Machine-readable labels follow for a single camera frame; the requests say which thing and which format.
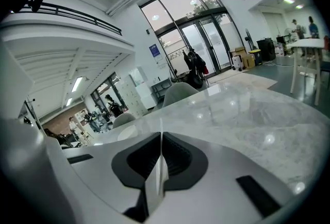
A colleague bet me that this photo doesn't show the white stacked storage boxes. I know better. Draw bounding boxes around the white stacked storage boxes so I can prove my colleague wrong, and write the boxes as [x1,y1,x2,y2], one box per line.
[135,81,155,110]

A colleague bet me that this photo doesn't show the dark hanging jacket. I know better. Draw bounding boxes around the dark hanging jacket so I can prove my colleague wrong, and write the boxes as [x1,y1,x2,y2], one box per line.
[185,47,209,89]

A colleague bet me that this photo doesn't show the black mezzanine railing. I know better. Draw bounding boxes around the black mezzanine railing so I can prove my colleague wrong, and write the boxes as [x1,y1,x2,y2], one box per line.
[23,2,122,36]

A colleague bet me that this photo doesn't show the white locker cabinet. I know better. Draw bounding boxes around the white locker cabinet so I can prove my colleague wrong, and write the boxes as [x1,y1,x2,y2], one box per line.
[120,74,150,118]

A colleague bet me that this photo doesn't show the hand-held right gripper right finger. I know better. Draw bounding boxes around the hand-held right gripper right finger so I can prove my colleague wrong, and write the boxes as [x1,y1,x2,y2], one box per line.
[161,131,294,224]

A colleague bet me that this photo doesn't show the cream bowl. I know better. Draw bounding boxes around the cream bowl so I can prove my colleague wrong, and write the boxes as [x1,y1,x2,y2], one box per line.
[117,125,139,141]

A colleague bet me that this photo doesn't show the black cabinet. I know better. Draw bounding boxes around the black cabinet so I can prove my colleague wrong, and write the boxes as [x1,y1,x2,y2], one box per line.
[256,38,276,61]

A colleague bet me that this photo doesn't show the black framed glass entrance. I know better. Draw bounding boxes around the black framed glass entrance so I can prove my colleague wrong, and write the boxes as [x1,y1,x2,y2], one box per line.
[139,0,244,82]

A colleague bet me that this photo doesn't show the black standing fan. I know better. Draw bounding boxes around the black standing fan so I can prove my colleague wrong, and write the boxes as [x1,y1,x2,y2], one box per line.
[244,28,255,52]

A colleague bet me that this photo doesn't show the white suitcase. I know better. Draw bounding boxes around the white suitcase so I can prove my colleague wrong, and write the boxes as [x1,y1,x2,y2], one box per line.
[231,55,244,71]

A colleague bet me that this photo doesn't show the metal clothes rack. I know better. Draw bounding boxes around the metal clothes rack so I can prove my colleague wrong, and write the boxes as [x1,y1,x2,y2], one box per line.
[166,46,207,84]

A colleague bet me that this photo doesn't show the blue wall poster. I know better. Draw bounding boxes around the blue wall poster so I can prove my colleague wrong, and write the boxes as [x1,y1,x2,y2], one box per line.
[148,44,161,58]

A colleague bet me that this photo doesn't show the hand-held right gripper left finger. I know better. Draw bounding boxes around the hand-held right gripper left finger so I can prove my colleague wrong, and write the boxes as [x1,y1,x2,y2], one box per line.
[61,131,163,224]

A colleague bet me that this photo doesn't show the black bin yellow lid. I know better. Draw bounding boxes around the black bin yellow lid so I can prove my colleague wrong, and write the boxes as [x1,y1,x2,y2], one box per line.
[249,49,263,67]

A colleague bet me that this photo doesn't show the white table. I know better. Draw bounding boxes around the white table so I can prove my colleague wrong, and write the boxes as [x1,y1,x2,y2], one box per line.
[286,38,325,106]

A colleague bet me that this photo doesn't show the white wall board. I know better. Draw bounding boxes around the white wall board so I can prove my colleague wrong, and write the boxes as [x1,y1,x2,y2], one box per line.
[128,67,149,87]

